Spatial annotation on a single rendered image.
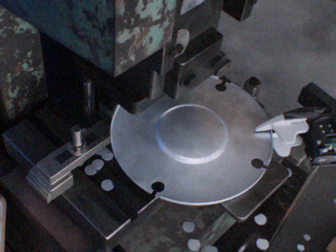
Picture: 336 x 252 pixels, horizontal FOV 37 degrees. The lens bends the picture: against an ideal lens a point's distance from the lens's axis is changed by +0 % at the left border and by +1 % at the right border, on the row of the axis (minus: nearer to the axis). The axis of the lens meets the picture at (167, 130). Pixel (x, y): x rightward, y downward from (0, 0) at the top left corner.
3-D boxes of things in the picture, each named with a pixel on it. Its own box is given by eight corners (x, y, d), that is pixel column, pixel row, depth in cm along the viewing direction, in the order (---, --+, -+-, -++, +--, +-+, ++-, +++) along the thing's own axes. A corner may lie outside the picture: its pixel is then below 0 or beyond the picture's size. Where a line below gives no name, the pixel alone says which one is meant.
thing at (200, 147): (78, 157, 84) (77, 155, 83) (159, 54, 100) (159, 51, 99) (233, 236, 77) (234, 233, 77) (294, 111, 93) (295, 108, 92)
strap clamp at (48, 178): (119, 151, 94) (121, 117, 86) (48, 203, 86) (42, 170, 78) (99, 132, 97) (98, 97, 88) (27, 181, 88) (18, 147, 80)
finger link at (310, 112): (287, 114, 86) (335, 111, 88) (284, 107, 87) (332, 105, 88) (280, 130, 90) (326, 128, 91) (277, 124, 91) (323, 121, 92)
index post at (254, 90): (253, 111, 104) (264, 80, 96) (244, 119, 102) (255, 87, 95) (243, 104, 105) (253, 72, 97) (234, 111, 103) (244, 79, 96)
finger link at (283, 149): (260, 153, 87) (310, 148, 88) (252, 126, 90) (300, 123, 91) (256, 163, 89) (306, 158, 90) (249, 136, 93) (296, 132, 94)
